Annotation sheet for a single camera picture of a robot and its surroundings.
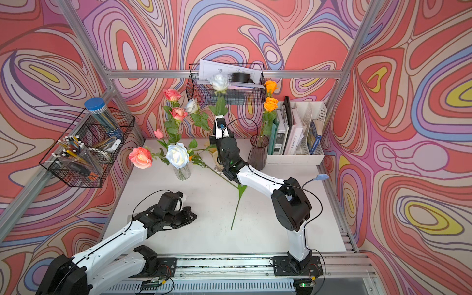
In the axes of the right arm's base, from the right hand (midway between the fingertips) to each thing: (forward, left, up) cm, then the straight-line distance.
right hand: (217, 124), depth 79 cm
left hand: (-30, +10, -29) cm, 43 cm away
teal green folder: (+3, -26, -12) cm, 29 cm away
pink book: (+4, -39, -20) cm, 44 cm away
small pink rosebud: (-2, +26, -3) cm, 26 cm away
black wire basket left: (-10, +47, -1) cm, 48 cm away
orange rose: (+7, -24, -3) cm, 25 cm away
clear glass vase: (-5, +22, -30) cm, 37 cm away
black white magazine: (+17, -35, -6) cm, 39 cm away
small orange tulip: (-13, -9, -33) cm, 37 cm away
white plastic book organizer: (+25, -50, -13) cm, 57 cm away
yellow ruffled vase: (-1, +3, -29) cm, 29 cm away
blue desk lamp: (-21, -42, -12) cm, 49 cm away
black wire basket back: (+31, +11, -2) cm, 33 cm away
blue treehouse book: (+9, -51, -21) cm, 56 cm away
